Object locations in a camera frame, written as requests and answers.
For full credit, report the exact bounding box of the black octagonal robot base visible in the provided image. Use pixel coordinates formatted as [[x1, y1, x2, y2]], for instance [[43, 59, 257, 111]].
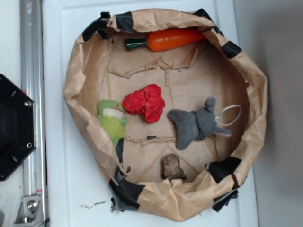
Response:
[[0, 74, 36, 182]]

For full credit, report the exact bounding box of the brown rough rock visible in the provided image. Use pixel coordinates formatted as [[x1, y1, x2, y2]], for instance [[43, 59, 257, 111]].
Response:
[[162, 154, 187, 180]]

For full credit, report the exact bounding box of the crumpled red paper ball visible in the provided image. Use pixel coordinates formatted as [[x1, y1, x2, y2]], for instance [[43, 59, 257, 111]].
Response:
[[121, 84, 165, 124]]

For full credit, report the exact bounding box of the brown paper bag tray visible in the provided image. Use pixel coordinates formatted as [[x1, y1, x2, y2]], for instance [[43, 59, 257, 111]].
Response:
[[63, 9, 267, 222]]

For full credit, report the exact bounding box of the green plush frog toy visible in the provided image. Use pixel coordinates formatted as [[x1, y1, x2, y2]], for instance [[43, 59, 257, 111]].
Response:
[[97, 99, 127, 148]]

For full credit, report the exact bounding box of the grey plush elephant toy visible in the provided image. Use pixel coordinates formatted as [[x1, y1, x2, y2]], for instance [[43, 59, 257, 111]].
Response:
[[167, 97, 236, 150]]

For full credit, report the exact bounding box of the orange plastic toy carrot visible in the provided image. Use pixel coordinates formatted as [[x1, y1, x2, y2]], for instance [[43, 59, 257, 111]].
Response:
[[125, 28, 206, 52]]

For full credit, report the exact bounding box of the white plastic tray board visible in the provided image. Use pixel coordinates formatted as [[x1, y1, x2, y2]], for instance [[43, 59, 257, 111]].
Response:
[[42, 0, 258, 227]]

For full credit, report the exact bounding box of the silver aluminium extrusion rail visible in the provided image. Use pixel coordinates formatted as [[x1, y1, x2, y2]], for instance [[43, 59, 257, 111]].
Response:
[[20, 0, 49, 227]]

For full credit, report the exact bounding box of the silver corner bracket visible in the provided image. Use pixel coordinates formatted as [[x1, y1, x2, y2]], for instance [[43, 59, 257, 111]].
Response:
[[13, 195, 45, 227]]

